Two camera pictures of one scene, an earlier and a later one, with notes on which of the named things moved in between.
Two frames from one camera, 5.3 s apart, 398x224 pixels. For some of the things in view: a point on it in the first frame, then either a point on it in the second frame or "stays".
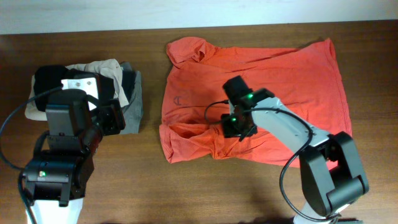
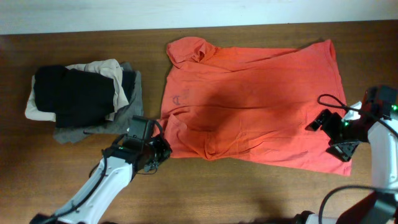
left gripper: x=114 y=116 to x=166 y=150
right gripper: x=227 y=130 to x=341 y=150
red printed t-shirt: x=306 y=77 stays
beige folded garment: x=109 y=66 stays
